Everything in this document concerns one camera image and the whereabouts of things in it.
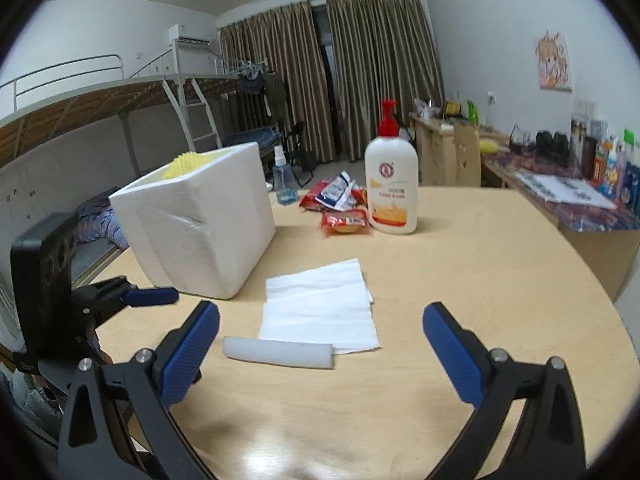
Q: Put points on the white foam box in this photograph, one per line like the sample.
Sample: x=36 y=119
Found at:
x=200 y=230

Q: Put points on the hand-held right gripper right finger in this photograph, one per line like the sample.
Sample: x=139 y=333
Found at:
x=450 y=355

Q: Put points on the blue orange blanket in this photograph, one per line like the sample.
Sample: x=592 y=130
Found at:
x=100 y=220

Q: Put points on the light wooden desk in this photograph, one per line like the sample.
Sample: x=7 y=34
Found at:
x=435 y=150

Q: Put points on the white air conditioner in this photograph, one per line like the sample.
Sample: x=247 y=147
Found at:
x=189 y=36

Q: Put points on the yellow cloth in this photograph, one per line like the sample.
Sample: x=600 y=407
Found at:
x=489 y=146

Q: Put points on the blue plaid bedding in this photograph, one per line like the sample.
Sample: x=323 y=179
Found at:
x=252 y=139

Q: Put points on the printed papers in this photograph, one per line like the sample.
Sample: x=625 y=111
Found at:
x=565 y=190

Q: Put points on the white paper tissue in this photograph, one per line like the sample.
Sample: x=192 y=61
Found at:
x=320 y=305

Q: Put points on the green bottle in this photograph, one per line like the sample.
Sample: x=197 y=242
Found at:
x=472 y=112

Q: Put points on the clear blue spray bottle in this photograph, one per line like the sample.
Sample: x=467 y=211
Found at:
x=284 y=182

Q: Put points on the red snack packet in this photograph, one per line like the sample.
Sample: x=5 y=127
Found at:
x=312 y=201
x=345 y=221

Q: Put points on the white metal bunk bed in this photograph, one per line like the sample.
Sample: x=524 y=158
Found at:
x=75 y=105

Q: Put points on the wall switch panel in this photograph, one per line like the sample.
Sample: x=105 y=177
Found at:
x=584 y=107

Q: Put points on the white lotion bottle red pump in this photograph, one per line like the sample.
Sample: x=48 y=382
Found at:
x=392 y=185

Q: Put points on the black folding chair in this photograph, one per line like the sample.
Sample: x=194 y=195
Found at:
x=300 y=152

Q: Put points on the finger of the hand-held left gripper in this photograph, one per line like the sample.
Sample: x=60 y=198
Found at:
x=152 y=297

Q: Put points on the wall poster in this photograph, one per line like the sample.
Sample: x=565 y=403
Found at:
x=553 y=62

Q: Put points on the wooden chair with smiley cutout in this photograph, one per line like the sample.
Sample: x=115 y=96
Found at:
x=467 y=157

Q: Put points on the wall socket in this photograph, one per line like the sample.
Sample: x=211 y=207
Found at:
x=492 y=96

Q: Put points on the cluster of toiletry bottles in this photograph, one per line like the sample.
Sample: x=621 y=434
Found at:
x=615 y=170

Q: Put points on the white blue sachet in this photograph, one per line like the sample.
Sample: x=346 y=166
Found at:
x=337 y=189

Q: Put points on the steel thermos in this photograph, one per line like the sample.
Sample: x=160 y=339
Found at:
x=578 y=147

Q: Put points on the brown curtain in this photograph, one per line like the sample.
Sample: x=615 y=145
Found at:
x=385 y=70
x=280 y=85

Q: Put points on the yellow spiky ball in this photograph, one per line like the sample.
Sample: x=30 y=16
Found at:
x=192 y=166

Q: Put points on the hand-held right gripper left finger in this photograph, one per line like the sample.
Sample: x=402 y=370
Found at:
x=190 y=350

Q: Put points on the grey white shoe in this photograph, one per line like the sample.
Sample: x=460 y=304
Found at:
x=35 y=395

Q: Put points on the yellow black box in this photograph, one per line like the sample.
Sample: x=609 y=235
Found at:
x=453 y=108

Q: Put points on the desk with patterned cover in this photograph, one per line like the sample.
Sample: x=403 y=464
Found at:
x=590 y=240

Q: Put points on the hanging dark clothes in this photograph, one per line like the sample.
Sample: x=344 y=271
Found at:
x=260 y=90

